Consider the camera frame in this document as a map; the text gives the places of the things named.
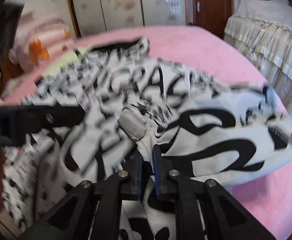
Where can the folded pink bear quilt stack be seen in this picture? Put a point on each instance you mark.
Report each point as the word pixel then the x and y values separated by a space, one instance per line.
pixel 39 39

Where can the pink bed sheet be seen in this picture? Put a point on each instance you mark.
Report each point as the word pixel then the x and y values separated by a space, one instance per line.
pixel 269 197

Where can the brown wooden door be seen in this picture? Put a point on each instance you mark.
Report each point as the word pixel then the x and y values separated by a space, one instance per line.
pixel 212 15

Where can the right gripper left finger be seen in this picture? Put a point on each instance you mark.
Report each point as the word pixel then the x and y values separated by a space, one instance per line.
pixel 91 210

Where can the green black folded garment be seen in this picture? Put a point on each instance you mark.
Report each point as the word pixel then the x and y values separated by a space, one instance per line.
pixel 69 59

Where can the lace covered furniture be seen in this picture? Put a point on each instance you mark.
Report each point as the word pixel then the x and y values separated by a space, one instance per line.
pixel 262 32

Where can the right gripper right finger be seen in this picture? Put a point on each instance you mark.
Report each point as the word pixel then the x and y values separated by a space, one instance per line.
pixel 203 210

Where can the floral sliding wardrobe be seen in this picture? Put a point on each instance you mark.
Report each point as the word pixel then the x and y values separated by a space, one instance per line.
pixel 96 16

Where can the white black graffiti print jacket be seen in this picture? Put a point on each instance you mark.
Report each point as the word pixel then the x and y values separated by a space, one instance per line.
pixel 136 103

